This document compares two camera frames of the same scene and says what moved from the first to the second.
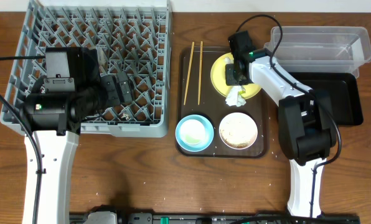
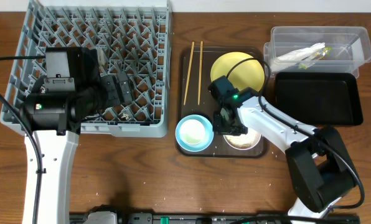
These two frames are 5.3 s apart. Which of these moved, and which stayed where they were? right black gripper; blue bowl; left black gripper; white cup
Moved: right black gripper
Stayed: left black gripper; white cup; blue bowl
